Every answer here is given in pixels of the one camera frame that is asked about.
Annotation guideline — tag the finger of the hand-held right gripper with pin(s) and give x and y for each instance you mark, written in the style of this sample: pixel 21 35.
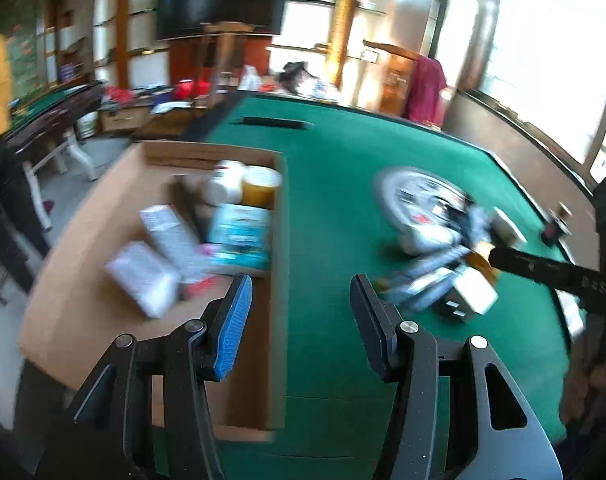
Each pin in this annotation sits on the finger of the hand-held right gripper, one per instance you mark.
pixel 543 266

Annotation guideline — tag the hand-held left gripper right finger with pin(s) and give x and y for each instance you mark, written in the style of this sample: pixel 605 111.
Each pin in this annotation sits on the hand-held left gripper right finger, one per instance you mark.
pixel 373 325

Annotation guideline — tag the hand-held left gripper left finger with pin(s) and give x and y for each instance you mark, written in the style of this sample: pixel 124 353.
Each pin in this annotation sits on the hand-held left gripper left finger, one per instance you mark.
pixel 233 325

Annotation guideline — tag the teal cartoon packet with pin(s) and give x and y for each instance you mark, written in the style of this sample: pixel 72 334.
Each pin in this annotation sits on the teal cartoon packet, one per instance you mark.
pixel 240 235

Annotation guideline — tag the white box with printed label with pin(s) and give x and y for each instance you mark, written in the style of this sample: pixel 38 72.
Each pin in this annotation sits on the white box with printed label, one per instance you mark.
pixel 143 277

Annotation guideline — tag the grey box with red end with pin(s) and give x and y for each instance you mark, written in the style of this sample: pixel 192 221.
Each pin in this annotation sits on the grey box with red end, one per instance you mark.
pixel 170 235

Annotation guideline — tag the yellow cup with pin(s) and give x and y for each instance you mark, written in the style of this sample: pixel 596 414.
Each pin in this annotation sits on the yellow cup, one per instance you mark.
pixel 260 186

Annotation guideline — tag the white bottle with coloured label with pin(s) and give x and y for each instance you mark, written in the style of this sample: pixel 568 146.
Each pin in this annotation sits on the white bottle with coloured label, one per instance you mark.
pixel 225 182

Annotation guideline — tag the cardboard box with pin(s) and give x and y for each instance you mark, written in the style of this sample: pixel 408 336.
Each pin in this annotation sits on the cardboard box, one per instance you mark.
pixel 83 310

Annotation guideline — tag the small dark bottle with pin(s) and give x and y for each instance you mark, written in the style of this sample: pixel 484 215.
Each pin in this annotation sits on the small dark bottle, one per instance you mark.
pixel 557 225

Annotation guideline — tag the small tan box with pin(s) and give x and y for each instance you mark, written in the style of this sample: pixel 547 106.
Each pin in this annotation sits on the small tan box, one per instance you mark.
pixel 508 226

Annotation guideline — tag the round table control panel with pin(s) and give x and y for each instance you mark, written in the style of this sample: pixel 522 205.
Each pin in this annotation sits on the round table control panel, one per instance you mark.
pixel 408 194

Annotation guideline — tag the black bar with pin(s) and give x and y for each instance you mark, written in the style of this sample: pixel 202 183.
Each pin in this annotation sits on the black bar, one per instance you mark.
pixel 275 123

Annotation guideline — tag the red garment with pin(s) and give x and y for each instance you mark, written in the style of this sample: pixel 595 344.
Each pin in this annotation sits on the red garment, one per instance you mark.
pixel 425 90

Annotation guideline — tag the large window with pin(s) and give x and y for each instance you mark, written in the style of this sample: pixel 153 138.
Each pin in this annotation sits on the large window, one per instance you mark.
pixel 548 35

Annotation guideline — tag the red plastic bag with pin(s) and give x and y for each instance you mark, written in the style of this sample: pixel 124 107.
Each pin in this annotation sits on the red plastic bag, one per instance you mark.
pixel 185 90

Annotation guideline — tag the wooden chair with carved back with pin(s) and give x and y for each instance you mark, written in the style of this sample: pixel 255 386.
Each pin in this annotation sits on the wooden chair with carved back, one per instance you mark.
pixel 390 77

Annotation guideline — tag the pile of clothes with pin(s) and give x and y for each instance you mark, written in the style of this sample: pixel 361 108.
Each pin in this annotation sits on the pile of clothes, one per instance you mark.
pixel 303 75

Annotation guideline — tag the green side table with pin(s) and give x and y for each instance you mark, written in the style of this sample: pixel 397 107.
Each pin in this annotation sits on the green side table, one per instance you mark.
pixel 48 105

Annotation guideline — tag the black television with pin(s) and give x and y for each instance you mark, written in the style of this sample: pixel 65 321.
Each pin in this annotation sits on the black television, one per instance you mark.
pixel 223 2

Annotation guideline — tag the wooden wall shelf unit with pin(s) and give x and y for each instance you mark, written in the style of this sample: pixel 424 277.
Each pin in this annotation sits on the wooden wall shelf unit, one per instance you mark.
pixel 133 10

